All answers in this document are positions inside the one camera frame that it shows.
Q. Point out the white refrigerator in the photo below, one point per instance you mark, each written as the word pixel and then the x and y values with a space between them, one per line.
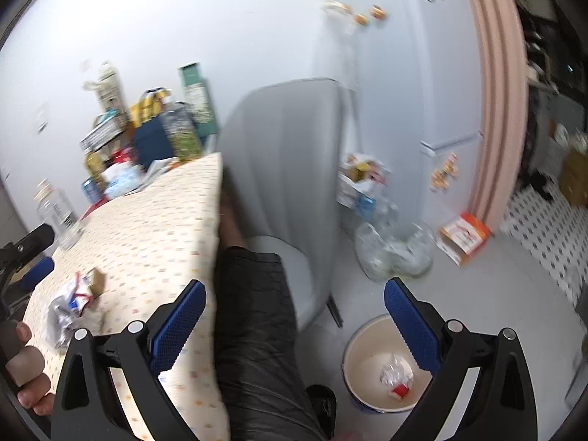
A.
pixel 413 78

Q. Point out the pink curtain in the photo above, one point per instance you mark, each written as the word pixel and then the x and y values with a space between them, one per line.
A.
pixel 498 101

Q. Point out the tall green box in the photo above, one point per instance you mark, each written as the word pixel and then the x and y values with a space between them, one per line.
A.
pixel 197 96

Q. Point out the clear glass cup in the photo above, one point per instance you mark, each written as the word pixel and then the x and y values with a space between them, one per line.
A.
pixel 71 238

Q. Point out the small red white packet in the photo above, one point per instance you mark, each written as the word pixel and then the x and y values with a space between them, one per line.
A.
pixel 399 391

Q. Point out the crumpled clear wrapper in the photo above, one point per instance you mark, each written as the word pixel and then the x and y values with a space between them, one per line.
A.
pixel 395 367

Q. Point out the navy bag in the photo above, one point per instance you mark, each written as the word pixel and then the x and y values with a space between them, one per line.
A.
pixel 151 147

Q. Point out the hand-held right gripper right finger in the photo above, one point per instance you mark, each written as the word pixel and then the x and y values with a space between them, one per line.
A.
pixel 411 326

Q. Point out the grey striped rack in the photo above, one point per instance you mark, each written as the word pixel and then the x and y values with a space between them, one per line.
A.
pixel 101 132

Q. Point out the table with dotted tablecloth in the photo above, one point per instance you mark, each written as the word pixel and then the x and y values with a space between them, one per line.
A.
pixel 151 229

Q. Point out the black slipper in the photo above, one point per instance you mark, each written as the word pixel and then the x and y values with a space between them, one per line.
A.
pixel 321 406

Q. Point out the grey chair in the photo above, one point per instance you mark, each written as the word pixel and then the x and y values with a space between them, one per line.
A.
pixel 280 156

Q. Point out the silver foil wrapper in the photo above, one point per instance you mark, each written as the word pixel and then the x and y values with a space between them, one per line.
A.
pixel 59 319

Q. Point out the person's left hand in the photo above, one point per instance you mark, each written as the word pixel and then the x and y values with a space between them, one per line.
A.
pixel 27 365

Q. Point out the cream round bin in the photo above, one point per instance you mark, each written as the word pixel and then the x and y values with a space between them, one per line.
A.
pixel 367 363

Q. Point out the white plastic bag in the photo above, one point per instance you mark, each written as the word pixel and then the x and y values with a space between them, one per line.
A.
pixel 363 188

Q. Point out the row of orange fridge magnets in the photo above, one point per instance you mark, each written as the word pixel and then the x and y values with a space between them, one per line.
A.
pixel 363 18

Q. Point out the white carton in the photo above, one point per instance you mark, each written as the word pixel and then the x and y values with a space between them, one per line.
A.
pixel 110 92

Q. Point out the small tan carton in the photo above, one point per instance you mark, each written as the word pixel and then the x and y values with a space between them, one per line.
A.
pixel 97 281

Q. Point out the person's leg in black pants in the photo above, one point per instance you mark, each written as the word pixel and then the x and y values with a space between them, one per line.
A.
pixel 257 330

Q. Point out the cluster of small fridge magnets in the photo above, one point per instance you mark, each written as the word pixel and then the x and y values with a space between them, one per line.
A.
pixel 443 174

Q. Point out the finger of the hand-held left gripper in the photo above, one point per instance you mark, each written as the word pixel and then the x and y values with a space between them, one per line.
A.
pixel 39 272
pixel 32 241

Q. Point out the clear plastic bag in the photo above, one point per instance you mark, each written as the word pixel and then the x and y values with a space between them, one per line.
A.
pixel 390 252

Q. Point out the person's bare foot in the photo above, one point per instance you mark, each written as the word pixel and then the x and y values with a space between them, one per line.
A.
pixel 232 227

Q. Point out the brown cardboard box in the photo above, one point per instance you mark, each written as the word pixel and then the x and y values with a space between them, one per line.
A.
pixel 574 172

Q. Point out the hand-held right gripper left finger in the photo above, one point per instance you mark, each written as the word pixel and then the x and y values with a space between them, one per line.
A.
pixel 179 326

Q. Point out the orange white cardboard box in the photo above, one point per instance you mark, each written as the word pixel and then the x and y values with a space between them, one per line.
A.
pixel 464 236

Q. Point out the yellow striped bag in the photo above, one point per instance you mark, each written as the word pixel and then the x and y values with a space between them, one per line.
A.
pixel 149 105

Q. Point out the red white wrapper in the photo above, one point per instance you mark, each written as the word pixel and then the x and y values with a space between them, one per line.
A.
pixel 78 291

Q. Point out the black cloth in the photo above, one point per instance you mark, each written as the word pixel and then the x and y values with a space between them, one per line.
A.
pixel 542 186

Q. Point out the blue white tissue pack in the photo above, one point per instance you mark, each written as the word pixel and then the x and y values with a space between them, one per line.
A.
pixel 121 181

